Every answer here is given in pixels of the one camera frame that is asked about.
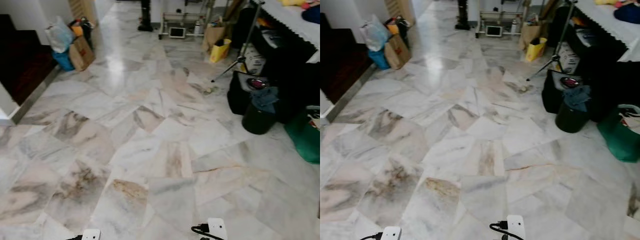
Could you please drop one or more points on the green bag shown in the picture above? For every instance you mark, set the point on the green bag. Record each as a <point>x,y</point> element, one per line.
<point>620,138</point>
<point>305,140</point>

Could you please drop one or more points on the blue grey cloth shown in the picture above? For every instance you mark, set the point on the blue grey cloth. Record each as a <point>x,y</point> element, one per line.
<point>265,99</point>
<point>577,97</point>

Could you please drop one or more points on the black bucket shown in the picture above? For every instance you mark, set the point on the black bucket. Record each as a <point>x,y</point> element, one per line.
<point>571,120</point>
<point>257,121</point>

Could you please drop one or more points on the shiny red object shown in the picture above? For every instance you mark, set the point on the shiny red object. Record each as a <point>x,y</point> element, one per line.
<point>257,83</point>
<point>570,82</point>

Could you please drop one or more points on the black fabric bag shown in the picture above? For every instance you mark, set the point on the black fabric bag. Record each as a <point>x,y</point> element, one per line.
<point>551,94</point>
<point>239,95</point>

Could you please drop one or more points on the blue bag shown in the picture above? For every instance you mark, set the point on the blue bag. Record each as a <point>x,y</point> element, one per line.
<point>63,60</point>
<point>379,59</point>

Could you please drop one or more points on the white printed box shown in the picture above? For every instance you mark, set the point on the white printed box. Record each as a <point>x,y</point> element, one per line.
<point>255,61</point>
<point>567,58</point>

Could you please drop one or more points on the metal tripod stand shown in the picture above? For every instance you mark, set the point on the metal tripod stand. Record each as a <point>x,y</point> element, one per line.
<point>556,58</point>
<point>242,58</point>

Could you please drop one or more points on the white tablecloth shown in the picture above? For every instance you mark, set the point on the white tablecloth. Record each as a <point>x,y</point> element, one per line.
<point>292,22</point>
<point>607,25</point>

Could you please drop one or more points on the clear plastic bag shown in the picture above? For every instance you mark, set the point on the clear plastic bag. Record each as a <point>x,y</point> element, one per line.
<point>59,35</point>
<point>374,34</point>

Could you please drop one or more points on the brown paper bag red print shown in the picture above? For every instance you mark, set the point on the brown paper bag red print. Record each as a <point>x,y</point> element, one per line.
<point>397,51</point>
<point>81,53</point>

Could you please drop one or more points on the dark blue item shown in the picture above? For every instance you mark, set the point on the dark blue item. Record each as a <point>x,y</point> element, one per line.
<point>627,13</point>
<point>311,14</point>

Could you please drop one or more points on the yellow item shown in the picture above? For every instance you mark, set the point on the yellow item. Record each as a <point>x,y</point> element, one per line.
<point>605,1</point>
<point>292,2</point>

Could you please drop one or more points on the yellow bag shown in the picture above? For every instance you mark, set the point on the yellow bag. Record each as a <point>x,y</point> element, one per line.
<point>535,49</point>
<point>220,50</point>

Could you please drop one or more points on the black bag with orange item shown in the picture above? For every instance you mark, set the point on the black bag with orange item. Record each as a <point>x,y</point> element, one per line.
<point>87,29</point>
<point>403,26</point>

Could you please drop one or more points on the plain brown paper bag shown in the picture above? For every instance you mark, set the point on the plain brown paper bag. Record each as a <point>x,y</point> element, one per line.
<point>530,34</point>
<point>214,36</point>

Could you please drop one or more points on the woven wooden panel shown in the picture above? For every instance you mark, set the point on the woven wooden panel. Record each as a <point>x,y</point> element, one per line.
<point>82,7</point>
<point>400,7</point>

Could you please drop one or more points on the white framed tablet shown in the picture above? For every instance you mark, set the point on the white framed tablet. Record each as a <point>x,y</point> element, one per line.
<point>494,31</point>
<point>177,32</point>

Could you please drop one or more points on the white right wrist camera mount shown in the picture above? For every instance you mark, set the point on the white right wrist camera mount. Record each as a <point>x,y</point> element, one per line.
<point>516,226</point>
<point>217,228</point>

